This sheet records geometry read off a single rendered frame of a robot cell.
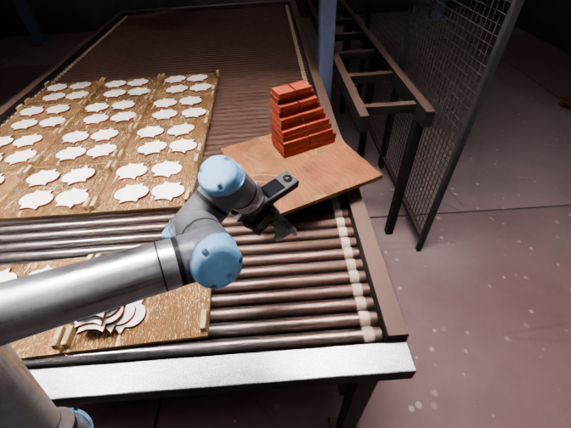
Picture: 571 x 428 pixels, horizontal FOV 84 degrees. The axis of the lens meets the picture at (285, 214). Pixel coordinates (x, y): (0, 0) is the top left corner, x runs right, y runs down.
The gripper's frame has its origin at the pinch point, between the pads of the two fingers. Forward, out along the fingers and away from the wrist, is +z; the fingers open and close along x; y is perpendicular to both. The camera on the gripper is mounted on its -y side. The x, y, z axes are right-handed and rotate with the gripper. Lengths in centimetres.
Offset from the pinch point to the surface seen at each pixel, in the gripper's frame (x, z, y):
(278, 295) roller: 11.1, 19.3, 18.8
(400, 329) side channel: 42.9, 18.0, -0.9
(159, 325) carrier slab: -4.9, 5.2, 48.7
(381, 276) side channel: 29.2, 25.8, -8.5
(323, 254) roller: 10.0, 30.3, -0.6
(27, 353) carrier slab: -23, -6, 78
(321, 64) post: -97, 100, -93
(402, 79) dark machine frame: -41, 90, -107
